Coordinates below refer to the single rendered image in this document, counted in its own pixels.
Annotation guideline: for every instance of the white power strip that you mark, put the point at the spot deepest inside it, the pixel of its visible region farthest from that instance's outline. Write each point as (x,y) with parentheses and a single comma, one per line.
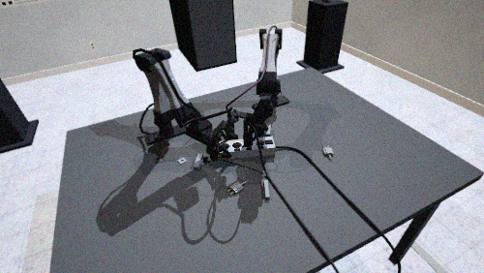
(237,149)

